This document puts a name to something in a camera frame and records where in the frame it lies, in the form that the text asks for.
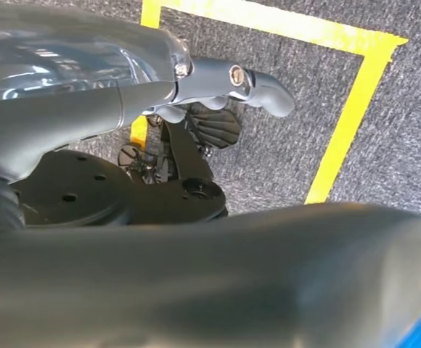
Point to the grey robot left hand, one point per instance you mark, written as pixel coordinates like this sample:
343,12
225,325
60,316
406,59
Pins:
51,120

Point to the robot left leg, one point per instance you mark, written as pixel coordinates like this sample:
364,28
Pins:
79,197

